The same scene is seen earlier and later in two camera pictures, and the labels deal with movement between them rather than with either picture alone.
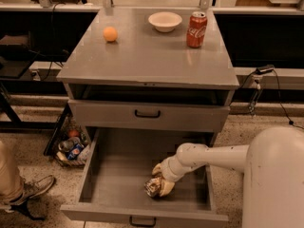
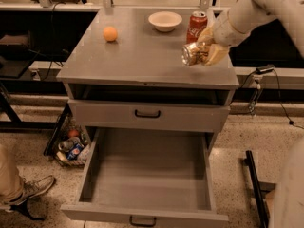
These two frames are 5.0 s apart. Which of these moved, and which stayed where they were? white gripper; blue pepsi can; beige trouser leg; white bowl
Moved: white gripper
Stayed: white bowl; beige trouser leg; blue pepsi can
